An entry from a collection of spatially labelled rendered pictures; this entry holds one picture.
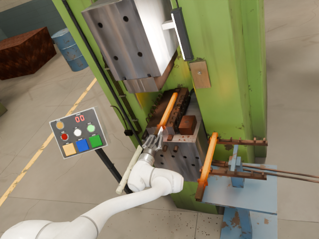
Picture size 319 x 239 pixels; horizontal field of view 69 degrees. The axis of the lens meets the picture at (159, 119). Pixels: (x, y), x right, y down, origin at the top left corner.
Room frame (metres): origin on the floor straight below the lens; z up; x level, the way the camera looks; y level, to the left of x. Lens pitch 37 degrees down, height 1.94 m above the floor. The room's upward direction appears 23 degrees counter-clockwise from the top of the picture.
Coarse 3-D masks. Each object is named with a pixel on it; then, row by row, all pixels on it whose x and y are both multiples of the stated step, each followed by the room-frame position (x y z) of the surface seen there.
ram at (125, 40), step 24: (120, 0) 1.14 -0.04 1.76; (144, 0) 1.18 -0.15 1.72; (168, 0) 1.42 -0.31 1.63; (96, 24) 1.24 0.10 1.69; (120, 24) 1.17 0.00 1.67; (144, 24) 1.11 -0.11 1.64; (168, 24) 1.24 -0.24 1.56; (120, 48) 1.20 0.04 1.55; (144, 48) 1.12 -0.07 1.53; (168, 48) 1.26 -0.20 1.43; (120, 72) 1.24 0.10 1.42; (144, 72) 1.15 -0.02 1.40
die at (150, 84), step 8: (176, 56) 1.44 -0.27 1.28; (168, 64) 1.32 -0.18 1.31; (168, 72) 1.29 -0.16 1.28; (128, 80) 1.22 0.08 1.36; (136, 80) 1.19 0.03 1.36; (144, 80) 1.16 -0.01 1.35; (152, 80) 1.14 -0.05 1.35; (160, 80) 1.18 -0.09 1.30; (128, 88) 1.23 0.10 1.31; (136, 88) 1.20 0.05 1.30; (144, 88) 1.18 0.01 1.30; (152, 88) 1.15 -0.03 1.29
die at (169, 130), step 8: (176, 88) 1.52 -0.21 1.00; (184, 88) 1.49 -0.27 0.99; (168, 96) 1.48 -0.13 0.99; (160, 104) 1.43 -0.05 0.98; (176, 104) 1.34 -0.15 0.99; (160, 112) 1.32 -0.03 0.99; (176, 112) 1.25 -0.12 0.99; (152, 120) 1.29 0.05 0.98; (160, 120) 1.23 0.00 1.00; (168, 120) 1.20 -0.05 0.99; (176, 120) 1.19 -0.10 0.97; (152, 128) 1.21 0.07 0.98; (168, 128) 1.15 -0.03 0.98
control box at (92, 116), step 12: (96, 108) 1.42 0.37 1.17; (60, 120) 1.42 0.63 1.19; (72, 120) 1.39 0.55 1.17; (84, 120) 1.37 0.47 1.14; (96, 120) 1.34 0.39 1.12; (60, 132) 1.39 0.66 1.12; (72, 132) 1.36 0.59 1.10; (84, 132) 1.33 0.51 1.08; (96, 132) 1.31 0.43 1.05; (60, 144) 1.35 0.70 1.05; (108, 144) 1.26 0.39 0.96
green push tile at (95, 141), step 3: (96, 135) 1.30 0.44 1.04; (99, 135) 1.30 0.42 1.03; (90, 138) 1.30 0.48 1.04; (93, 138) 1.29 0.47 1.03; (96, 138) 1.29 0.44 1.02; (99, 138) 1.28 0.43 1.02; (90, 141) 1.29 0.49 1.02; (93, 141) 1.29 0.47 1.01; (96, 141) 1.28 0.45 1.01; (99, 141) 1.27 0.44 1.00; (93, 144) 1.28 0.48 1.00; (96, 144) 1.27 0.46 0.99; (99, 144) 1.26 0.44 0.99; (102, 144) 1.26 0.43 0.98; (93, 147) 1.27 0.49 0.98
